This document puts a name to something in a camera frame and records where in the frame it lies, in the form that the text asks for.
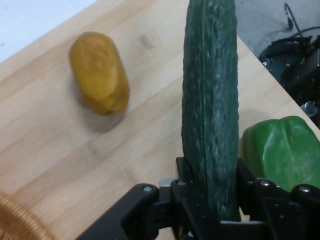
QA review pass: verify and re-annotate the thin black cable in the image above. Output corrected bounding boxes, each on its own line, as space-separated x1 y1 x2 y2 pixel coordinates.
283 2 310 40

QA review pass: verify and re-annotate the woven wicker basket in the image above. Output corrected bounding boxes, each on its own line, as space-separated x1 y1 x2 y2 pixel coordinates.
0 192 55 240

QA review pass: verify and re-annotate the dark green cucumber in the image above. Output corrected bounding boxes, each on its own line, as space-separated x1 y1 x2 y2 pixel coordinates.
181 0 242 223

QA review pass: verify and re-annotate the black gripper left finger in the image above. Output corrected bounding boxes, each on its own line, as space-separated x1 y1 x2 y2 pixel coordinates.
77 157 221 240

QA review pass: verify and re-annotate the black equipment with cables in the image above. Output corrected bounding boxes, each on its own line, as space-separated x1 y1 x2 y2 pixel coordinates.
258 34 320 118

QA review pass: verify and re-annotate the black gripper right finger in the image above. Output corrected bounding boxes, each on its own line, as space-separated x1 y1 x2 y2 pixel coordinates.
236 158 320 240

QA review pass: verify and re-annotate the brown potato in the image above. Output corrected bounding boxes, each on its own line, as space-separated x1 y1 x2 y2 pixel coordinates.
69 31 131 116

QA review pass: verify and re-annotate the green bell pepper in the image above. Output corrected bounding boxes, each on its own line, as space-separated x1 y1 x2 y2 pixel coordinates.
242 116 320 193

